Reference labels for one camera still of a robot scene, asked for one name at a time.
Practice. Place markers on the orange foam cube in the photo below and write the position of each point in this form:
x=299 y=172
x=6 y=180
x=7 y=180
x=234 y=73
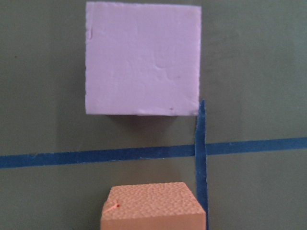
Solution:
x=160 y=206

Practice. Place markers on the light pink foam cube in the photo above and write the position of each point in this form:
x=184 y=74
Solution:
x=142 y=59

